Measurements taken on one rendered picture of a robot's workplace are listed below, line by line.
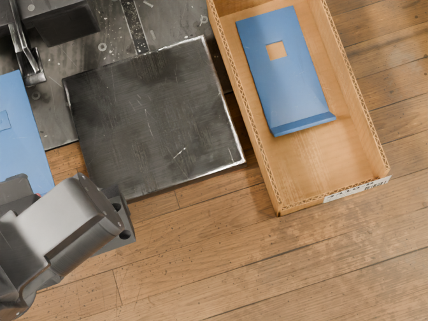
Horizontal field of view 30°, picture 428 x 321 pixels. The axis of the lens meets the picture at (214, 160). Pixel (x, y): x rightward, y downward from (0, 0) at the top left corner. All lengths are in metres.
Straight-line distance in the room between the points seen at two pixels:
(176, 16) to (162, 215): 0.24
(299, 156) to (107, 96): 0.22
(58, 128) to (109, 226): 0.35
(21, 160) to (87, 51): 0.18
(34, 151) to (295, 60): 0.31
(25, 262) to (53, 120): 0.37
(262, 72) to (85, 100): 0.20
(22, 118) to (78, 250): 0.27
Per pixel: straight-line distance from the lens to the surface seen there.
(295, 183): 0.88
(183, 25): 0.95
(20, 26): 0.89
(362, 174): 0.89
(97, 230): 0.60
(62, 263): 0.61
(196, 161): 0.87
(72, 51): 0.96
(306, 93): 0.91
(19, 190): 0.71
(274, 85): 0.91
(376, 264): 0.88
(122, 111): 0.90
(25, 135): 0.84
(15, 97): 0.86
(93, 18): 0.93
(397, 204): 0.90
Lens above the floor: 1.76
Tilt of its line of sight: 75 degrees down
